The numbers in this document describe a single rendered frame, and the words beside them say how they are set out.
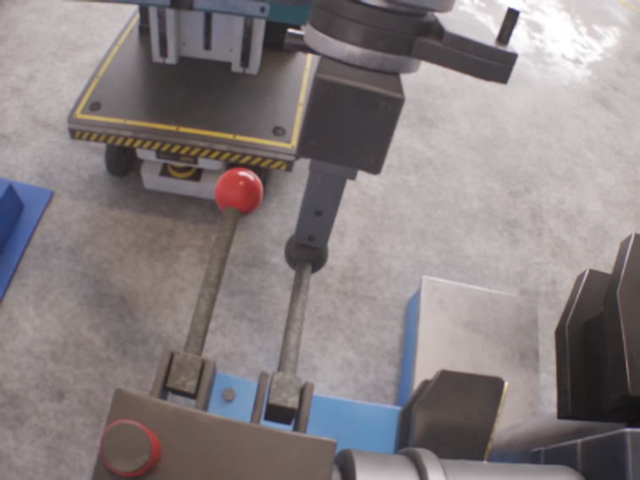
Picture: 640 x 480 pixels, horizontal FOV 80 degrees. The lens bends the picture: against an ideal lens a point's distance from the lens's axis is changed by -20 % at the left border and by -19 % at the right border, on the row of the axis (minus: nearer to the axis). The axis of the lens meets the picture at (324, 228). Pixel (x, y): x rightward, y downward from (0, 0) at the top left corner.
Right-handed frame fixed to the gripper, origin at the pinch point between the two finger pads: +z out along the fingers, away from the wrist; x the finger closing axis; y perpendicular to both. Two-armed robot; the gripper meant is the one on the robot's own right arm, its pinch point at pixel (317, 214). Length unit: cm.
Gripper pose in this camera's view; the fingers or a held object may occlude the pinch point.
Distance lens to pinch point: 35.6
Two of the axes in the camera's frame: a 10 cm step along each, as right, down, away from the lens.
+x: -0.8, 6.1, -7.9
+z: -2.2, 7.6, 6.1
